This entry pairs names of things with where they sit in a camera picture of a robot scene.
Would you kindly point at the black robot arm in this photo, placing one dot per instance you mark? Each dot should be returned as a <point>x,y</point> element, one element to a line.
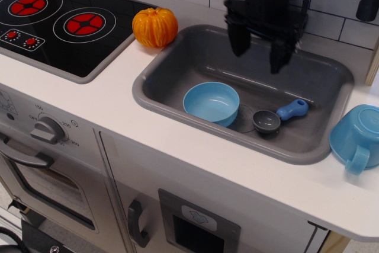
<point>271,20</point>

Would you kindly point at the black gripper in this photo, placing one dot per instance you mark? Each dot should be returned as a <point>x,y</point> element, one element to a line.
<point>282,25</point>

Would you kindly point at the grey spoon with blue handle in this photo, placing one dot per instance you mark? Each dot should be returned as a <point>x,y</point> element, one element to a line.
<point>268,122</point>

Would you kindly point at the orange plastic pumpkin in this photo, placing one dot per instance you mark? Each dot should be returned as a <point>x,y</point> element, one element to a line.
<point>155,27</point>

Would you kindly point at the grey oven knob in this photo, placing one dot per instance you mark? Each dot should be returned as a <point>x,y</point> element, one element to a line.
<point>47,130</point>

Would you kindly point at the grey cabinet door handle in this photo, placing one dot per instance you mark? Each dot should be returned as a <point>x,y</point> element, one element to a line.
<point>138,236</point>

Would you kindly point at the grey oven door handle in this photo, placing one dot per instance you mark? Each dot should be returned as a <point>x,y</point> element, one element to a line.
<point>39,160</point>

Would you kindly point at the light blue plastic cup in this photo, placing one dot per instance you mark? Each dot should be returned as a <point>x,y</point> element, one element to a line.
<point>354,140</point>

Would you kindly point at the grey plastic sink basin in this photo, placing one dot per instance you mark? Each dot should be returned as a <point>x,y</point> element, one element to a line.
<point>202,53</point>

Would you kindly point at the light blue plastic bowl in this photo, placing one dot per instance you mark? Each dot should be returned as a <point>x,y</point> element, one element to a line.
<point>214,102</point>

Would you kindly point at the black toy stovetop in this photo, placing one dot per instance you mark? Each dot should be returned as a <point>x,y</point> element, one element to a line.
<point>73,39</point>

